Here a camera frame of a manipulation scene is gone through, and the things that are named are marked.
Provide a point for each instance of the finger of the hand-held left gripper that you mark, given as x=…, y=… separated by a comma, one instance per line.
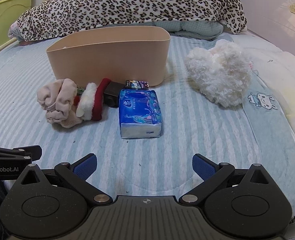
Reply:
x=15, y=152

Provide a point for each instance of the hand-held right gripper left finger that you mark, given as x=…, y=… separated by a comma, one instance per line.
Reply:
x=85, y=167

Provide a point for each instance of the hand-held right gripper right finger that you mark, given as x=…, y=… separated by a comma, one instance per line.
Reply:
x=203, y=167

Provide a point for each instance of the striped blue bed sheet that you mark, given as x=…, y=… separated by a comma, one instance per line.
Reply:
x=162, y=155

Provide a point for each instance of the red white santa hat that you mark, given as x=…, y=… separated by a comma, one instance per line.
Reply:
x=96, y=101

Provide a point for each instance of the pale pink crumpled cloth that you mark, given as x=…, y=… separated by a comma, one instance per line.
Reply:
x=57, y=100

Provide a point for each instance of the light blue rabbit print blanket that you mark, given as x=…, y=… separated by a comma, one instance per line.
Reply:
x=270, y=135

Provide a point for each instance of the dark brown box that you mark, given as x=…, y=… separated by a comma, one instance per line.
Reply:
x=112, y=95

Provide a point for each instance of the blue tissue pack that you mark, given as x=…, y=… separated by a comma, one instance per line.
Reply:
x=138, y=110

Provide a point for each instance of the white fluffy plush toy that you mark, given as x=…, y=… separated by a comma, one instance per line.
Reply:
x=217, y=75

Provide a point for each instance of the small dark printed packet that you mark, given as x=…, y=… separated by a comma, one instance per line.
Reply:
x=137, y=84

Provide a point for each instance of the beige plastic storage bin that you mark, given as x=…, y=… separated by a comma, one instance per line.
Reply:
x=107, y=60

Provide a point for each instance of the green cabinet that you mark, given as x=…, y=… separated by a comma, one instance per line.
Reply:
x=5, y=15

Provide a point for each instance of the white pillow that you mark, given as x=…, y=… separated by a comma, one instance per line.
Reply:
x=275, y=62

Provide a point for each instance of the green checked quilt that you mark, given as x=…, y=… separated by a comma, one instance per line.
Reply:
x=195, y=27

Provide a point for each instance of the pink padded headboard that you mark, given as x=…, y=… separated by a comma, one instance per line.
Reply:
x=267, y=10

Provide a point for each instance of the leopard print pillow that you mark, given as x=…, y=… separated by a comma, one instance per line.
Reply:
x=127, y=2

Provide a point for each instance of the cream flower ornament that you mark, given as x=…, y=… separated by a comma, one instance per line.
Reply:
x=294, y=7

